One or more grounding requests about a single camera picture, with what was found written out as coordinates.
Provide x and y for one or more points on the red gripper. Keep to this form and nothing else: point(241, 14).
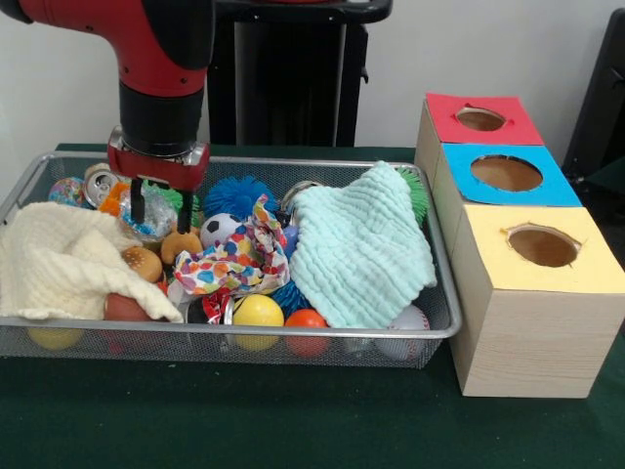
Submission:
point(156, 168)

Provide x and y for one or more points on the tan plush toy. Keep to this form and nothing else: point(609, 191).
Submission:
point(181, 244)

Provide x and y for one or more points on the mint waffle cloth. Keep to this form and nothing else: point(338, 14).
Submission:
point(361, 254)

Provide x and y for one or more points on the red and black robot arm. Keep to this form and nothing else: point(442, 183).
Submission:
point(161, 39)

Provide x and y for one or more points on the silver mesh bin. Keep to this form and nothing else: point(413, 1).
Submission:
point(317, 166)

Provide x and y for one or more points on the wooden box with three holes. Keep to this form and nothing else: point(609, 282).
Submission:
point(527, 342)

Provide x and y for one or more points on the toy burger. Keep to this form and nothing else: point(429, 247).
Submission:
point(144, 264)

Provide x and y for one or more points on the black and white soccer ball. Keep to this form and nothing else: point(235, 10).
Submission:
point(220, 229)

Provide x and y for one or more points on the crushed silver can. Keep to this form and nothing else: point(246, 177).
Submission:
point(97, 188)

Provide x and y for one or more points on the blue spiky ball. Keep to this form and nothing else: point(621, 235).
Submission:
point(239, 195)

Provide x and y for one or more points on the colourful polka dot cloth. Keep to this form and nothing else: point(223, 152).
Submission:
point(234, 264)

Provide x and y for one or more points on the cream waffle cloth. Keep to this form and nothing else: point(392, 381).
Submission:
point(63, 259)

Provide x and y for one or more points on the yellow smooth ball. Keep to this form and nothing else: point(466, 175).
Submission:
point(258, 315)

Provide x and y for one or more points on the orange smooth ball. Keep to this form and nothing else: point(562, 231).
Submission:
point(305, 322)

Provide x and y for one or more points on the dark green tablecloth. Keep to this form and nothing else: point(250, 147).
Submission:
point(244, 415)

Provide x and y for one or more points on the white baseball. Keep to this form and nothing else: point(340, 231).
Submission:
point(412, 322)

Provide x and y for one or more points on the black side stand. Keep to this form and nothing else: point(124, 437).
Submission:
point(600, 98)

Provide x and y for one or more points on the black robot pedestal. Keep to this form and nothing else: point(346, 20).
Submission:
point(293, 73)

